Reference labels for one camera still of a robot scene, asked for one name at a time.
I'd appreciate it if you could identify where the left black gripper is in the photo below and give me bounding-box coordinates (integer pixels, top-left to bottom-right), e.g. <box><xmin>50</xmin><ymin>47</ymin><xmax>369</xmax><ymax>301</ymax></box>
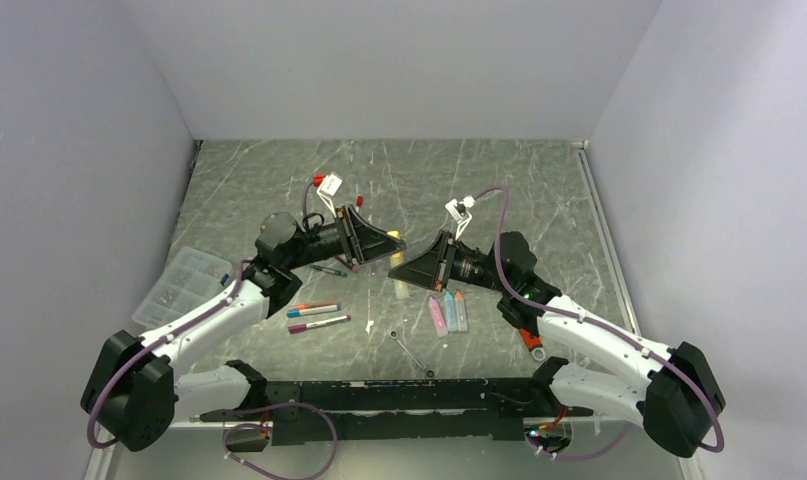
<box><xmin>285</xmin><ymin>205</ymin><xmax>406</xmax><ymax>270</ymax></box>

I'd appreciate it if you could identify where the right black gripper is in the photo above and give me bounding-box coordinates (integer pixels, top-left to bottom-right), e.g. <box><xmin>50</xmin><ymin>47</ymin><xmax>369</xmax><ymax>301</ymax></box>
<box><xmin>390</xmin><ymin>230</ymin><xmax>512</xmax><ymax>293</ymax></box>

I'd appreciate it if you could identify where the yellow highlighter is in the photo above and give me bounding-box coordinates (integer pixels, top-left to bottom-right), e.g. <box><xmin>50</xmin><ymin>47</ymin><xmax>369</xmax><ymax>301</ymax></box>
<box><xmin>387</xmin><ymin>230</ymin><xmax>410</xmax><ymax>300</ymax></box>

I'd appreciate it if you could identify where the blue highlighter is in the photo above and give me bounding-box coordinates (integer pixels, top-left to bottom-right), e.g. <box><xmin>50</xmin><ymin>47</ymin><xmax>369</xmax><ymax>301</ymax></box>
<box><xmin>443</xmin><ymin>290</ymin><xmax>458</xmax><ymax>332</ymax></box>

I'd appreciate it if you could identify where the pink highlighter body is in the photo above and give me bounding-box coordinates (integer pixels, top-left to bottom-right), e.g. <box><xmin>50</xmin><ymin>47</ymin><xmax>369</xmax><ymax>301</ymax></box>
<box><xmin>427</xmin><ymin>296</ymin><xmax>449</xmax><ymax>337</ymax></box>

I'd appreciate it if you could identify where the orange highlighter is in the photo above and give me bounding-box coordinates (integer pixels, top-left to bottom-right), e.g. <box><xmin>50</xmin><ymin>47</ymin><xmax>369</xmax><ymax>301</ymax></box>
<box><xmin>453</xmin><ymin>290</ymin><xmax>469</xmax><ymax>332</ymax></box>

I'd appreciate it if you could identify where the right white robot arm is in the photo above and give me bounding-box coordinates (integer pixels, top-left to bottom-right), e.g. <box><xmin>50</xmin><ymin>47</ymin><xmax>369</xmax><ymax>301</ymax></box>
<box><xmin>389</xmin><ymin>231</ymin><xmax>726</xmax><ymax>458</ymax></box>

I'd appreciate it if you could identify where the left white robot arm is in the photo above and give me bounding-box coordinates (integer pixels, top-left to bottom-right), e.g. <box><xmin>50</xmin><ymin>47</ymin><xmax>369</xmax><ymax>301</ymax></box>
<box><xmin>80</xmin><ymin>205</ymin><xmax>406</xmax><ymax>452</ymax></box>

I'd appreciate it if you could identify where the green marker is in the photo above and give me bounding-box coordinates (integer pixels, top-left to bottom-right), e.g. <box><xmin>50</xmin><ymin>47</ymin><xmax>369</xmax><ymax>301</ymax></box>
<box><xmin>307</xmin><ymin>264</ymin><xmax>348</xmax><ymax>278</ymax></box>

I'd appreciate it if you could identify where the orange marker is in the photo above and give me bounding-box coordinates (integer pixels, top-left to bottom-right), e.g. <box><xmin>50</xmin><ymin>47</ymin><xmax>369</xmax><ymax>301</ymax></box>
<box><xmin>287</xmin><ymin>302</ymin><xmax>341</xmax><ymax>310</ymax></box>

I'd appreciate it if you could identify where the blue capped white marker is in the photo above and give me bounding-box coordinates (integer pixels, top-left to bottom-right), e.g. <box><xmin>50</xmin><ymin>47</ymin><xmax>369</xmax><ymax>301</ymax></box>
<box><xmin>286</xmin><ymin>304</ymin><xmax>341</xmax><ymax>318</ymax></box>

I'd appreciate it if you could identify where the silver ratchet wrench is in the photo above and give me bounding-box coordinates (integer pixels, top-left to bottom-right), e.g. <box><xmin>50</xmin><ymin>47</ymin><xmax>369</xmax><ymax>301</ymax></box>
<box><xmin>389</xmin><ymin>330</ymin><xmax>435</xmax><ymax>379</ymax></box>

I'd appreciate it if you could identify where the magenta capped white marker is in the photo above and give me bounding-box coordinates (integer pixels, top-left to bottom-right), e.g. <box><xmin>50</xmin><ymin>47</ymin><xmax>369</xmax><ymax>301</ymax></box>
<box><xmin>287</xmin><ymin>315</ymin><xmax>351</xmax><ymax>335</ymax></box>

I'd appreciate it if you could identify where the clear plastic parts box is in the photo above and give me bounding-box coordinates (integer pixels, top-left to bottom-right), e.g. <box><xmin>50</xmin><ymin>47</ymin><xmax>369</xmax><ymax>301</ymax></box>
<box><xmin>132</xmin><ymin>247</ymin><xmax>233</xmax><ymax>330</ymax></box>

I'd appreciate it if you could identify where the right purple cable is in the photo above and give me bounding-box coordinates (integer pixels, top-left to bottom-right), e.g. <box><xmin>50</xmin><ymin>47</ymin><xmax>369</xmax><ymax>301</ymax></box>
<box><xmin>469</xmin><ymin>185</ymin><xmax>727</xmax><ymax>463</ymax></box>

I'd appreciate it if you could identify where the purple cable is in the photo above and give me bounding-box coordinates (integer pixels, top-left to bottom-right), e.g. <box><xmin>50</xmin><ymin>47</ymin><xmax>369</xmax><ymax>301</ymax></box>
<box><xmin>469</xmin><ymin>185</ymin><xmax>727</xmax><ymax>463</ymax></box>
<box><xmin>86</xmin><ymin>175</ymin><xmax>341</xmax><ymax>480</ymax></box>

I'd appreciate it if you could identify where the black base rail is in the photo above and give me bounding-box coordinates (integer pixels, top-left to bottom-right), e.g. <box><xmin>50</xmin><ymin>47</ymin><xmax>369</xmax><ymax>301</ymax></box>
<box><xmin>200</xmin><ymin>378</ymin><xmax>591</xmax><ymax>446</ymax></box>

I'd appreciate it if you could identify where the aluminium side rail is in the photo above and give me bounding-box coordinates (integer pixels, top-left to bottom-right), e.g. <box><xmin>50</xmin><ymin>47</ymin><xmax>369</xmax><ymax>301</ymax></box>
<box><xmin>571</xmin><ymin>140</ymin><xmax>641</xmax><ymax>334</ymax></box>

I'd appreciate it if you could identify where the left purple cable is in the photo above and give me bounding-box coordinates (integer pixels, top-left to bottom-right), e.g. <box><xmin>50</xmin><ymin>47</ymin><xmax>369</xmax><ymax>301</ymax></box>
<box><xmin>86</xmin><ymin>175</ymin><xmax>341</xmax><ymax>480</ymax></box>

